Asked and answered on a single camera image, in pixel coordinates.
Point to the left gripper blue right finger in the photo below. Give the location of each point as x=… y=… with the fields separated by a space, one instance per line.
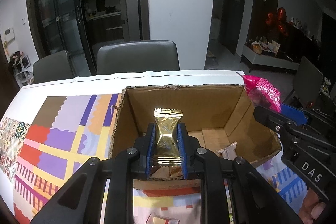
x=232 y=191

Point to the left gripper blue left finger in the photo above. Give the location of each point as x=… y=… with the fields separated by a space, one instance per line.
x=100 y=189

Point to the silver white snack packet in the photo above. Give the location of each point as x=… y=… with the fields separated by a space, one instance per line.
x=228 y=152

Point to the pink snack packet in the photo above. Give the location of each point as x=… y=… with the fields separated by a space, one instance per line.
x=262 y=93

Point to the clear red striped packet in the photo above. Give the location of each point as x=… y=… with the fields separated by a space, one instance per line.
x=157 y=219

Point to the gold foil snack packet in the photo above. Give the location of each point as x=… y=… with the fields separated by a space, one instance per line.
x=166 y=137

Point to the large tan snack bag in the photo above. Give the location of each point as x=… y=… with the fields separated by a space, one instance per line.
x=166 y=172

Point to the person's right hand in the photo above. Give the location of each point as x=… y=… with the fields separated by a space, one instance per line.
x=311 y=207

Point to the dark grey side chair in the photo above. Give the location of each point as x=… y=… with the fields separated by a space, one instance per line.
x=306 y=83

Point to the colourful patchwork tablecloth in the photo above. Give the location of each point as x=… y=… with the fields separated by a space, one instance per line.
x=68 y=130

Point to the brown cardboard box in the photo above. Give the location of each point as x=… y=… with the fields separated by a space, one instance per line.
x=217 y=115

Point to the patterned floral placemat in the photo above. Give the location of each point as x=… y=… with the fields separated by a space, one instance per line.
x=13 y=134

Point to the white low side table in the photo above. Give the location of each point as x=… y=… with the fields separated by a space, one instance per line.
x=260 y=60

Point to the red heart balloons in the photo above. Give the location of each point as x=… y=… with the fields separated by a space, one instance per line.
x=276 y=21

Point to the grey chair left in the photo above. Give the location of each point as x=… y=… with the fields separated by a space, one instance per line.
x=53 y=68

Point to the white shoe rack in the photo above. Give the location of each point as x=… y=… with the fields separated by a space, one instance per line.
x=21 y=68

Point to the grey chair right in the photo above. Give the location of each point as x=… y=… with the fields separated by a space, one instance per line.
x=138 y=57

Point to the dark sliding glass door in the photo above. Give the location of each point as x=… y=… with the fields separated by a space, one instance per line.
x=82 y=27

